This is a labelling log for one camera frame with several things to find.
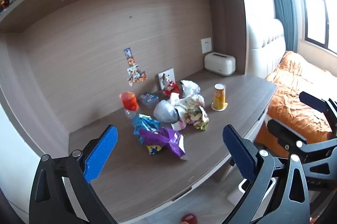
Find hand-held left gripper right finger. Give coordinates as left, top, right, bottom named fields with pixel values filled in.
left=222, top=124, right=311, bottom=224

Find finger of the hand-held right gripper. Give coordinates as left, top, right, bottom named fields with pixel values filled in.
left=266, top=118, right=337, bottom=180
left=299, top=91, right=337, bottom=135

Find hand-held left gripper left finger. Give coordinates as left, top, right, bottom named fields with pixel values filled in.
left=29, top=125, right=119, bottom=224

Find white trash bin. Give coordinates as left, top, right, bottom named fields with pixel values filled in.
left=228, top=177, right=277, bottom=211

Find blue snack bag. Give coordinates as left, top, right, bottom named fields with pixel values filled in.
left=132, top=114, right=161, bottom=146

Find colourful wrapper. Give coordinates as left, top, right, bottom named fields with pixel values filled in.
left=184, top=106, right=209, bottom=131

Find yellow paper cup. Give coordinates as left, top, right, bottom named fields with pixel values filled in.
left=211, top=83, right=228, bottom=111

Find purple snack bag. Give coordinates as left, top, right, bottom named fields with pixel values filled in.
left=139, top=127, right=188, bottom=161

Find pink carton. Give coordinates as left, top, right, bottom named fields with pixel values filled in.
left=171, top=120, right=187, bottom=131

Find blue card box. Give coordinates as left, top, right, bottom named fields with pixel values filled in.
left=139, top=93, right=160, bottom=109

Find white wrapper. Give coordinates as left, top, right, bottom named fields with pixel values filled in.
left=168, top=93, right=205, bottom=112

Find grey plastic bag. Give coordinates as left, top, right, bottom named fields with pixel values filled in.
left=153, top=99, right=180, bottom=123

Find bed with orange blanket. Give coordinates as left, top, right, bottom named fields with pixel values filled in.
left=255, top=51, right=337, bottom=146

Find beige padded headboard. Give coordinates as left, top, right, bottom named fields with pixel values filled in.
left=247, top=18, right=286, bottom=80

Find window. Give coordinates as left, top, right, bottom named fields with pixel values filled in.
left=296, top=0, right=337, bottom=54

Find clear plastic bag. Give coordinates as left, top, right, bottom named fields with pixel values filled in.
left=180, top=80, right=201, bottom=97

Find red slipper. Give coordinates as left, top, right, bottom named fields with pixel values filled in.
left=182, top=214, right=198, bottom=224

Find cartoon sticker strip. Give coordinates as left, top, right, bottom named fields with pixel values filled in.
left=123, top=47, right=148, bottom=87

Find white tissue box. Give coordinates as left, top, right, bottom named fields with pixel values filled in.
left=204, top=52, right=236, bottom=77

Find red cartoon packet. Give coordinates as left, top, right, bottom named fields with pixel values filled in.
left=163, top=75, right=183, bottom=98

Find grey curtain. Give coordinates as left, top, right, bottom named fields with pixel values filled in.
left=262, top=0, right=298, bottom=56

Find wooden desk with shelves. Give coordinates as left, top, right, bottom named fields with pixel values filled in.
left=0, top=0, right=278, bottom=223

